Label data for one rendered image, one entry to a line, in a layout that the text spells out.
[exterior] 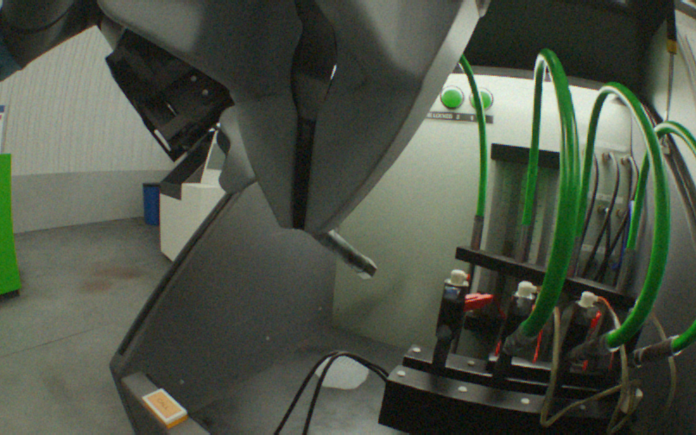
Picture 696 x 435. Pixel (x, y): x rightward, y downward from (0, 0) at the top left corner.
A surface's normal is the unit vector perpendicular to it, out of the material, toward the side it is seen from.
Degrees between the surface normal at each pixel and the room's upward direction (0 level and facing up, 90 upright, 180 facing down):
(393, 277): 90
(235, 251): 90
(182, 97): 77
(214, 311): 90
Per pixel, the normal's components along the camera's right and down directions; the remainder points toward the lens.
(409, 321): -0.47, 0.09
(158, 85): 0.44, -0.06
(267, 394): 0.08, -0.99
